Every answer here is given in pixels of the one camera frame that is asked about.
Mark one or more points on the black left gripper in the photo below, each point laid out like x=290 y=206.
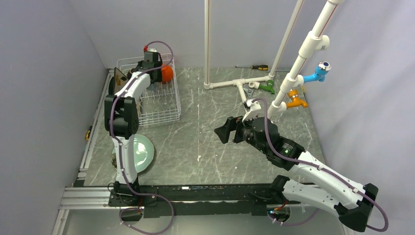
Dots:
x=159 y=77

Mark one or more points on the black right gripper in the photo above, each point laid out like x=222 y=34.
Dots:
x=231 y=124

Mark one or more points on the orange plastic bowl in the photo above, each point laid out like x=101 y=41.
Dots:
x=167 y=73

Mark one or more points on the beige floral square plate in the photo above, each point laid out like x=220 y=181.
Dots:
x=120 y=80

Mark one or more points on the teal square plate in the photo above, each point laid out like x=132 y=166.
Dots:
x=111 y=86

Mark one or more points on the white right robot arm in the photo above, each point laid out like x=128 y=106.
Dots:
x=349 y=201

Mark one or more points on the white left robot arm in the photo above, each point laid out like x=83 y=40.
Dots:
x=121 y=113

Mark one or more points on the green plastic faucet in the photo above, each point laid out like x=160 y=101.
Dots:
x=268 y=87

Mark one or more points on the black yellow screwdriver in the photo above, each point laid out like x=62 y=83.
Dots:
x=88 y=133
x=254 y=67

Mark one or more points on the orange plastic faucet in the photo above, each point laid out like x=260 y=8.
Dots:
x=296 y=101

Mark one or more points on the light green round plate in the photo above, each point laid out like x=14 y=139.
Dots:
x=137 y=151

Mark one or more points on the blue plastic faucet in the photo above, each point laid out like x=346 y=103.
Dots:
x=321 y=70

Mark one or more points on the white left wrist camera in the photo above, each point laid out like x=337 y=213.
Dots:
x=148 y=50

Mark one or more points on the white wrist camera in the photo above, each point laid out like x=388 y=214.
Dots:
x=148 y=50
x=253 y=109

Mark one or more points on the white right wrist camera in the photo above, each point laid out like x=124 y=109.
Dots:
x=253 y=109

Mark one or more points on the white wire dish rack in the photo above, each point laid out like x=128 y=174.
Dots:
x=156 y=107

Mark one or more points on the red-handled adjustable wrench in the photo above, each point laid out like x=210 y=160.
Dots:
x=248 y=92

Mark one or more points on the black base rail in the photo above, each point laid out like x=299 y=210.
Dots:
x=155 y=201

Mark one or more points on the white PVC pipe frame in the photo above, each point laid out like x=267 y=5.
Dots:
x=247 y=32

